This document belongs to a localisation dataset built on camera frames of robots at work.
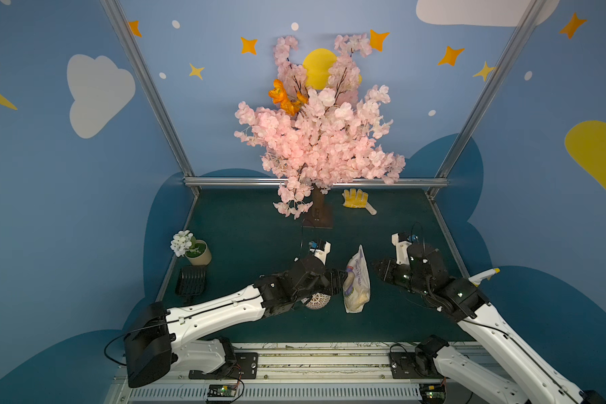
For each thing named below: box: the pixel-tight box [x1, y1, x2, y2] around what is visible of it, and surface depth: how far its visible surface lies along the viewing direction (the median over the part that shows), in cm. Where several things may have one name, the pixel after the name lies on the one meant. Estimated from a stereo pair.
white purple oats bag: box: [342, 244, 372, 314], surface depth 80 cm
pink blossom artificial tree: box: [234, 33, 405, 228], surface depth 71 cm
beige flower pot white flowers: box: [170, 229, 213, 266], surface depth 90 cm
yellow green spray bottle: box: [467, 267, 501, 288], surface depth 77 cm
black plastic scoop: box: [175, 265, 208, 304], surface depth 93 cm
